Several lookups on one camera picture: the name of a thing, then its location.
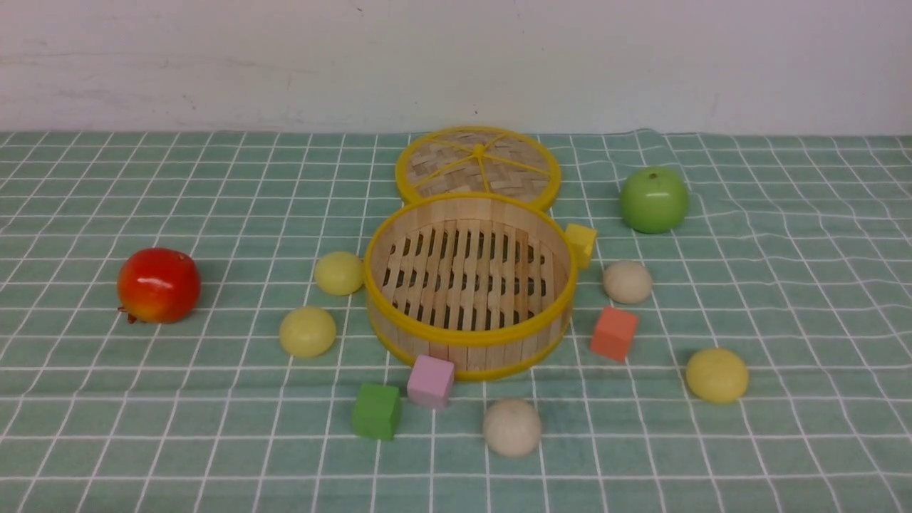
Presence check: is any green apple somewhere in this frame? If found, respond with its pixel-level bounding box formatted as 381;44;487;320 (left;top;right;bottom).
619;166;690;234

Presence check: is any yellow cube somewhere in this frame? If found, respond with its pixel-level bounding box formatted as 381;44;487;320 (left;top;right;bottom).
564;223;597;269

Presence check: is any orange cube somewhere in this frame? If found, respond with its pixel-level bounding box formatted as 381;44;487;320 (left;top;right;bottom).
589;306;639;363

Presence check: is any woven bamboo steamer lid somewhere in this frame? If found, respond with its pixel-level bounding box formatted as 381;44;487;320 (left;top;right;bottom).
394;125;561;211

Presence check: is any red apple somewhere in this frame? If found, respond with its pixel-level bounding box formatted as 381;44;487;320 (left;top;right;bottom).
117;247;202;324

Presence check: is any beige bun front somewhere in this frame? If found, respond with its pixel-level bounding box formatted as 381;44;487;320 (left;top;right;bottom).
482;398;543;458

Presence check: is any green cube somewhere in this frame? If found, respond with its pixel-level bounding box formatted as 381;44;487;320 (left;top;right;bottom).
351;383;401;440

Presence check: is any beige bun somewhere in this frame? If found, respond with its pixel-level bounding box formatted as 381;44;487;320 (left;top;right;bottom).
602;260;653;304
482;398;543;458

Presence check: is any bamboo steamer tray yellow rim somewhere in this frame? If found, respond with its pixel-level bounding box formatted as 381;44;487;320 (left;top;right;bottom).
364;194;580;382

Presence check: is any green checkered tablecloth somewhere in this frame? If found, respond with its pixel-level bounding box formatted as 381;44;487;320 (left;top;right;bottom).
1;130;911;512

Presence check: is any pink cube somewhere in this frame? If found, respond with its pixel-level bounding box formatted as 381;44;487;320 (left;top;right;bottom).
406;355;455;411

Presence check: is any yellow bun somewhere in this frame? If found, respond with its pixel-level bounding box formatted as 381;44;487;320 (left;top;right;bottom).
685;347;750;405
278;306;338;358
313;251;364;296

